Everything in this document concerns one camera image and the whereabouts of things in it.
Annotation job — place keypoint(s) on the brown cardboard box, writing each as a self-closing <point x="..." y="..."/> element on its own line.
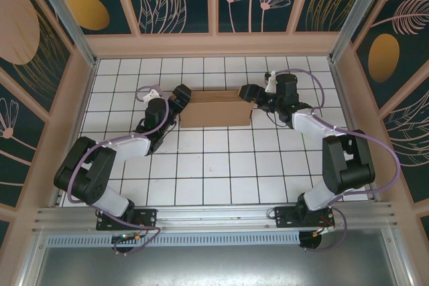
<point x="214" y="112"/>

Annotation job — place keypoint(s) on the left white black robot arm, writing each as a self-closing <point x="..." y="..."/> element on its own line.
<point x="114" y="199"/>

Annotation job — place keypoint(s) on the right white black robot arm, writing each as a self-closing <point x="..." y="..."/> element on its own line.
<point x="348" y="172"/>

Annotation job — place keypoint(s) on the grey metal sheet panel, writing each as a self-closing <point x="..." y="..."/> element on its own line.
<point x="214" y="266"/>

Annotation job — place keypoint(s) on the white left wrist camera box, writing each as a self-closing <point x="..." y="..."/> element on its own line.
<point x="151" y="95"/>

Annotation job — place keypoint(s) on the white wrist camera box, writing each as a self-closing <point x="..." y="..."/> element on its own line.
<point x="271" y="81"/>
<point x="151" y="95"/>

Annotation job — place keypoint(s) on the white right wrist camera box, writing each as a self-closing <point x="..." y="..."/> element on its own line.
<point x="271" y="81"/>

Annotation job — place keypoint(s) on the aluminium side rail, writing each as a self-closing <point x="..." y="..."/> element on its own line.
<point x="348" y="98"/>

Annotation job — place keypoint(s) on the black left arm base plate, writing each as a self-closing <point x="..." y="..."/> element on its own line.
<point x="144" y="219"/>

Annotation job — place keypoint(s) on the aluminium corner post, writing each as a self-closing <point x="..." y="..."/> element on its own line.
<point x="355" y="14"/>
<point x="67" y="14"/>

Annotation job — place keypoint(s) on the aluminium front rail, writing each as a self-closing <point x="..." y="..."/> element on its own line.
<point x="214" y="214"/>

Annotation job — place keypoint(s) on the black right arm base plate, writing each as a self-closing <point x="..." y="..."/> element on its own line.
<point x="286" y="217"/>

